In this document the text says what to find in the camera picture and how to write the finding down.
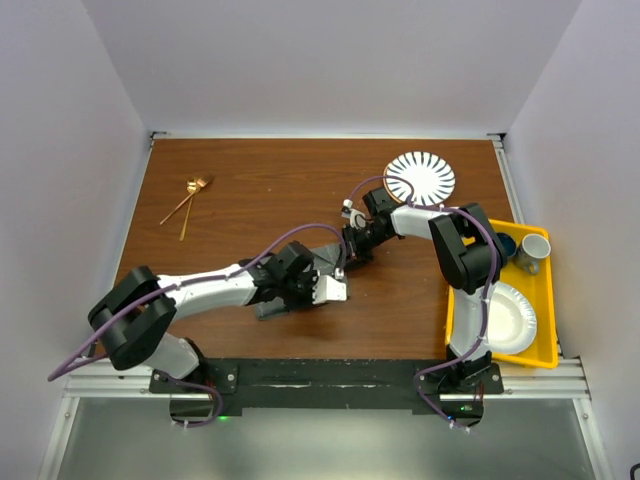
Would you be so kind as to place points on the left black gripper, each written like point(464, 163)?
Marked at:
point(307, 301)

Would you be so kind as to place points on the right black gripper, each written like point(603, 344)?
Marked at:
point(355, 255)

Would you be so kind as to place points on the grey cloth napkin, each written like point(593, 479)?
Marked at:
point(325, 255)

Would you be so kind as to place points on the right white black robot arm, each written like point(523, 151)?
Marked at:
point(470, 258)

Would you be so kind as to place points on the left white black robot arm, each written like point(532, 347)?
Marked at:
point(140, 336)

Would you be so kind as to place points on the striped blue white plate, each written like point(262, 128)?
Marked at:
point(422, 177)

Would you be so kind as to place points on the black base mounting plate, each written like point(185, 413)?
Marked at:
point(232, 386)

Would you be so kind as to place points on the gold fork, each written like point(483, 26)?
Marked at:
point(205, 181)

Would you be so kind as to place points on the gold spoon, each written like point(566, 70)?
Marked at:
point(193, 187)

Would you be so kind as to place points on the dark blue mug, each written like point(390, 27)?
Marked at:
point(509, 244)

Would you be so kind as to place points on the white paper plate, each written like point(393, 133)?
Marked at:
point(512, 324)

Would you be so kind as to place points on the white grey mug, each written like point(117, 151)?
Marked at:
point(532, 250)

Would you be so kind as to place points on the yellow plastic tray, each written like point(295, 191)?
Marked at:
point(542, 320)

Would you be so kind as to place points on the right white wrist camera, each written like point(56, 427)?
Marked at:
point(356, 218)

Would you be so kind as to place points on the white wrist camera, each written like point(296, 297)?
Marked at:
point(356, 218)
point(328, 289)

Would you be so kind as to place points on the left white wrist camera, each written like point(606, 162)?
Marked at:
point(328, 289)

